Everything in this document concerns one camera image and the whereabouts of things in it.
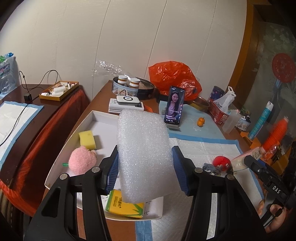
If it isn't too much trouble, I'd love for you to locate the white foam block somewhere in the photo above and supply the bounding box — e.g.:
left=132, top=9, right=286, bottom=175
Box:
left=117, top=110, right=180, bottom=203

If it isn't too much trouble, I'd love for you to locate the red cloth on side table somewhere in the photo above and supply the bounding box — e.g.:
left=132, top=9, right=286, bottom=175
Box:
left=1, top=86, right=90, bottom=216

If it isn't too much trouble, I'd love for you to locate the orange coiled toy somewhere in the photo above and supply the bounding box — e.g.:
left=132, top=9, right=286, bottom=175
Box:
left=261, top=116, right=289, bottom=152

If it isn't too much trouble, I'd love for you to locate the red plush apple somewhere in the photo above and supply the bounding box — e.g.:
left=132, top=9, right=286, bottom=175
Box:
left=212, top=156, right=231, bottom=171

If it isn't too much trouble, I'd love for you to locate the yellow green tissue pack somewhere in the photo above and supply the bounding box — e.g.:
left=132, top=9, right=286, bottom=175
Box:
left=105, top=189, right=144, bottom=218

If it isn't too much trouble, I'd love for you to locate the teal spray can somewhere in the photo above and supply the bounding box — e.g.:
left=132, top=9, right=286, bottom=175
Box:
left=248, top=101, right=273, bottom=140

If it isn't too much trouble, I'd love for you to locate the pink plush ball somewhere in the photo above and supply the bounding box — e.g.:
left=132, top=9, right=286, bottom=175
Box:
left=68, top=146, right=97, bottom=175

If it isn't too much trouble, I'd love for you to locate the white quilted pad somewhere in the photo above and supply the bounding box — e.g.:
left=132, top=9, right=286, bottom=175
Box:
left=135, top=135, right=263, bottom=240

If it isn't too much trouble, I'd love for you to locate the white shallow tray box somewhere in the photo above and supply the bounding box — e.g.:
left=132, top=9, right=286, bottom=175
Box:
left=45, top=110, right=164, bottom=221

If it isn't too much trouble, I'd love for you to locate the yellow sponge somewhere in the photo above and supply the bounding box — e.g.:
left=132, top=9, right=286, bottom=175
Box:
left=78, top=131, right=96, bottom=150

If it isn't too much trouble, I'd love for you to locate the clear plastic jug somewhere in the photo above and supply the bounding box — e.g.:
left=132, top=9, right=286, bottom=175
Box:
left=222, top=109, right=241, bottom=134

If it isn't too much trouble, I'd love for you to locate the red plastic basket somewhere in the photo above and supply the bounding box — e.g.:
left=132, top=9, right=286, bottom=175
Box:
left=208, top=99, right=229, bottom=125

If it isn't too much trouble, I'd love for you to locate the light blue mat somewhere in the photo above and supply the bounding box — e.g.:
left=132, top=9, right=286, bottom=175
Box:
left=167, top=104, right=224, bottom=139

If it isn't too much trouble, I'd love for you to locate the white plastic bag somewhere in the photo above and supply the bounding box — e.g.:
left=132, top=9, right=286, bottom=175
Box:
left=214, top=86, right=236, bottom=113

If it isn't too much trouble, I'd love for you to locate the small orange fruit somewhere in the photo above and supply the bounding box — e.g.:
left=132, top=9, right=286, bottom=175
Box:
left=197, top=118, right=205, bottom=127

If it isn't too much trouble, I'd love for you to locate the pad on side table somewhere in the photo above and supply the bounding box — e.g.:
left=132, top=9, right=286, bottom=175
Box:
left=0, top=101, right=44, bottom=167

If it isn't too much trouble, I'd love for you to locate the blue cylindrical can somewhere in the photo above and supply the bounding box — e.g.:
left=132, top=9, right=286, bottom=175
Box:
left=209, top=86, right=225, bottom=101

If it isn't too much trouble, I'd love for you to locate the brass metal bowl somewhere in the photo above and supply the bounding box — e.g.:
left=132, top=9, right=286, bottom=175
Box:
left=189, top=96, right=210, bottom=113

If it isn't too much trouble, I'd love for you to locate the smartphone on stand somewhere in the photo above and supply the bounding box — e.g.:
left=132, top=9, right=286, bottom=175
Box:
left=164, top=86, right=185, bottom=126

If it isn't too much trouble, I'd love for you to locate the white power station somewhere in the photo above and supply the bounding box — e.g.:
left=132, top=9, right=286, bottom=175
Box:
left=108, top=98, right=144, bottom=114

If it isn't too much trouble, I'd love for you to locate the yellow box of small items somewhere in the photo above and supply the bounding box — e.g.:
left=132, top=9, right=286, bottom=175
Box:
left=39, top=81, right=79, bottom=102

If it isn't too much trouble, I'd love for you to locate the white power bank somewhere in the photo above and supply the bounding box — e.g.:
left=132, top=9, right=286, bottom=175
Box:
left=116, top=95, right=140, bottom=106

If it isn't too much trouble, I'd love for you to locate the round decorated tin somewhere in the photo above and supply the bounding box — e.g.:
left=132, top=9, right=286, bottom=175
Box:
left=112, top=76, right=154, bottom=100

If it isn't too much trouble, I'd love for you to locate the left white pill bottle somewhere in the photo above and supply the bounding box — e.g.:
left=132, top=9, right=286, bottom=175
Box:
left=117, top=75, right=128, bottom=86

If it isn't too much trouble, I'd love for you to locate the white pill bottle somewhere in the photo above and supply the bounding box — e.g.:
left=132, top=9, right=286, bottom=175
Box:
left=117, top=75, right=128, bottom=86
left=129, top=78, right=140, bottom=89

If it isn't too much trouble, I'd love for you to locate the right white pill bottle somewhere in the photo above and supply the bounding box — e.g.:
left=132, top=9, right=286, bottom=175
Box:
left=129, top=78, right=140, bottom=89

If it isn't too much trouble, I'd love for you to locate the orange plastic bag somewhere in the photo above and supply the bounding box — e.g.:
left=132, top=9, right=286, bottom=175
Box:
left=148, top=61, right=202, bottom=101

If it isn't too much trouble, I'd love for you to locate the grey knotted rope toy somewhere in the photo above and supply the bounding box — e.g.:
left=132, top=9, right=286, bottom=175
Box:
left=202, top=163, right=222, bottom=176

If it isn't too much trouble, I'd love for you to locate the black charging cable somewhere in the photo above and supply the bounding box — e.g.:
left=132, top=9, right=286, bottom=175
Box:
left=0, top=69, right=61, bottom=147

